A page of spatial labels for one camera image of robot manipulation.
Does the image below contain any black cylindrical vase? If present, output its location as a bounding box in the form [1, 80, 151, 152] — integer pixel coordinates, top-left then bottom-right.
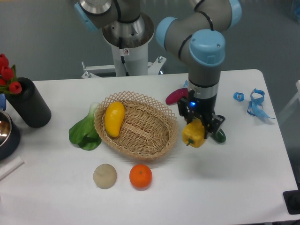
[5, 77, 52, 128]

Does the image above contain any yellow bell pepper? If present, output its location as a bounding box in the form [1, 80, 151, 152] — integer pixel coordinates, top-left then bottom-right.
[182, 118, 206, 148]

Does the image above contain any green bok choy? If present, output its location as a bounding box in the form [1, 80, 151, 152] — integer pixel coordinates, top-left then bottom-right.
[68, 102, 102, 151]

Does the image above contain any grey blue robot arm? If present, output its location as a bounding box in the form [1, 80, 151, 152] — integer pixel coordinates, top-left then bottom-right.
[75, 0, 242, 138]

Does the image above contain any orange tangerine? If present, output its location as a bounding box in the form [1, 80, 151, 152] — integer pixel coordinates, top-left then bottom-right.
[129, 164, 152, 188]

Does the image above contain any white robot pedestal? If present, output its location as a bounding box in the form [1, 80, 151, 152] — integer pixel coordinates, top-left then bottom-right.
[82, 13, 166, 78]

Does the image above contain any black device at edge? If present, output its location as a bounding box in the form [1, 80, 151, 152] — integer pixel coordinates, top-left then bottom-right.
[283, 190, 300, 215]

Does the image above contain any purple sweet potato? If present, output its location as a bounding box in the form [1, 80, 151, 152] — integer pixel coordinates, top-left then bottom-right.
[165, 88, 188, 105]

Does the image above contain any blue crumpled ribbon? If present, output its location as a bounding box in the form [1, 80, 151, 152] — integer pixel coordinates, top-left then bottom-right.
[247, 89, 275, 120]

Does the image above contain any blue ribbon strip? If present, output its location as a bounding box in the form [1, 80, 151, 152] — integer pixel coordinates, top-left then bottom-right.
[183, 80, 188, 89]

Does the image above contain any green cucumber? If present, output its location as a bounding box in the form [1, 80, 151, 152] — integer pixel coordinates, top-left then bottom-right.
[210, 129, 226, 144]

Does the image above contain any small blue tape roll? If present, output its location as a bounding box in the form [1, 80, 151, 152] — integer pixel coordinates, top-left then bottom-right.
[233, 92, 245, 102]

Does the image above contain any metal bowl dark rim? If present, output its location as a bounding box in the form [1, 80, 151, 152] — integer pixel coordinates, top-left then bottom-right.
[0, 110, 21, 160]

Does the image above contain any red tulip bouquet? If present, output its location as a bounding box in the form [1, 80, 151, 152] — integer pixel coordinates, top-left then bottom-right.
[0, 53, 22, 95]

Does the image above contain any woven wicker basket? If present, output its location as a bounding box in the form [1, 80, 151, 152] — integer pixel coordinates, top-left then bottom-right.
[94, 91, 179, 161]

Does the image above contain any beige steamed bun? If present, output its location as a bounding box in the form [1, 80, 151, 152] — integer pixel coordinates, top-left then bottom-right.
[93, 164, 117, 189]

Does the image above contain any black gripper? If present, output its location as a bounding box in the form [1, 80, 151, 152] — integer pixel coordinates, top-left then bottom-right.
[177, 89, 225, 139]

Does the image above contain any yellow mango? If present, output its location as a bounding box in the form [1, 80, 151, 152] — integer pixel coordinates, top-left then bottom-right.
[104, 101, 125, 137]

